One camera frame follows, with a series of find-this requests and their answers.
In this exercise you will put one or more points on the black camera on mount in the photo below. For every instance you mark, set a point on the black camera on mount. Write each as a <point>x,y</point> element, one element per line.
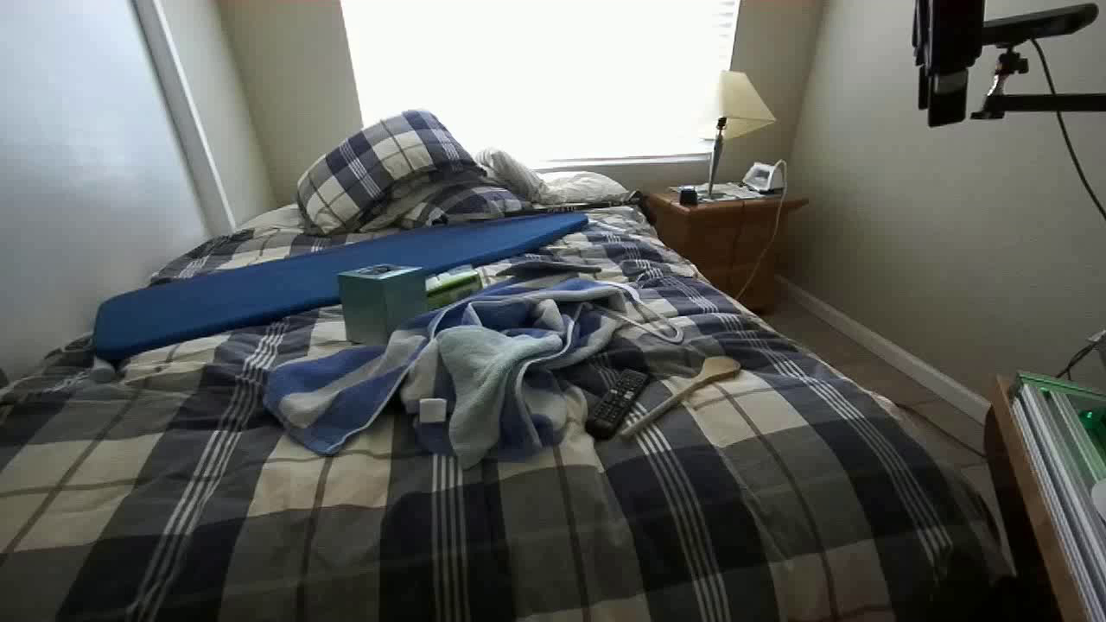
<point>1042,23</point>

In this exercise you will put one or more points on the small black object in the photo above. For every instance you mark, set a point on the small black object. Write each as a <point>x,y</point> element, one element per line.
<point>688,195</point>

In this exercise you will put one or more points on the small green box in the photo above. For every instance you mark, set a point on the small green box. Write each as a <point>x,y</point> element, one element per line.
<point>454,285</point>

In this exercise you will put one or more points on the table lamp cream shade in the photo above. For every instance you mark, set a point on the table lamp cream shade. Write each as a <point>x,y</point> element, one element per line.
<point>743,106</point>

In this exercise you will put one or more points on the green white framed board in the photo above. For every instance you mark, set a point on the green white framed board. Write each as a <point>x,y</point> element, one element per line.
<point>1067,461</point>

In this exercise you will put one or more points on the teal tissue box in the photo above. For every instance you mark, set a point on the teal tissue box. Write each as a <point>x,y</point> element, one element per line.
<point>378,303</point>

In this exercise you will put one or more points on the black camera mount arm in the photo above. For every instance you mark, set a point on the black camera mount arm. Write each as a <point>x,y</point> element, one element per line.
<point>1042,106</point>

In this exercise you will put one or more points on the black remote control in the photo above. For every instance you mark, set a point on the black remote control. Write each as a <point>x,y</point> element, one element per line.
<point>615,407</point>

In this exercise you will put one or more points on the blue ironing board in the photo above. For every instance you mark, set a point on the blue ironing board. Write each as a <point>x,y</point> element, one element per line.
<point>231,295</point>

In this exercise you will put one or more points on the wooden nightstand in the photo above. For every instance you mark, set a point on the wooden nightstand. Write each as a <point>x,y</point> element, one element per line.
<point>720,236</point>

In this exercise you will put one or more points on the wooden spoon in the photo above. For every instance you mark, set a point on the wooden spoon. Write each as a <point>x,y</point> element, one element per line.
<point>692,382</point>

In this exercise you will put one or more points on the blue beige plaid comforter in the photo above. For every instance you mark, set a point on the blue beige plaid comforter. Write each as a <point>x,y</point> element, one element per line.
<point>692,518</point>

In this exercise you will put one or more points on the blue white striped towel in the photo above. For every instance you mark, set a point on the blue white striped towel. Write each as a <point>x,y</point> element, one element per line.
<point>332,393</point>

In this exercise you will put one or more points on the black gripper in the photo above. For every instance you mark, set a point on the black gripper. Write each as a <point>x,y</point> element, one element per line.
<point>950,54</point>

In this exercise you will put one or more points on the light blue towel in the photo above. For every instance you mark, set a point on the light blue towel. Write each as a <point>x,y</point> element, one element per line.
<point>488,382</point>

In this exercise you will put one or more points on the blue white plaid pillow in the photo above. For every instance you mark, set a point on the blue white plaid pillow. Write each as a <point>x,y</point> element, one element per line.
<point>368,166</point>

